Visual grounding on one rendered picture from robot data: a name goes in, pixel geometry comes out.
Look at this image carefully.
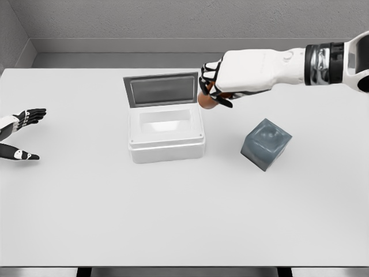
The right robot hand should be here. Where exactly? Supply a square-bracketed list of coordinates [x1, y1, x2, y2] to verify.
[198, 48, 281, 108]

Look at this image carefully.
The grey cube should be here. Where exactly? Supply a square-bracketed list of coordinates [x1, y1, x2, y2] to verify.
[240, 118, 293, 173]

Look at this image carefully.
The white box with hinged lid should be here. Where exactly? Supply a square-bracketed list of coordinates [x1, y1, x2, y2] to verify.
[123, 72, 206, 164]

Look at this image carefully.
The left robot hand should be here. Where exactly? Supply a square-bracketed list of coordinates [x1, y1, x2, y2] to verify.
[0, 108, 47, 161]

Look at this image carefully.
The brown round object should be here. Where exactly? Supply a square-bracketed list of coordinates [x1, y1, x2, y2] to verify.
[197, 81, 234, 110]

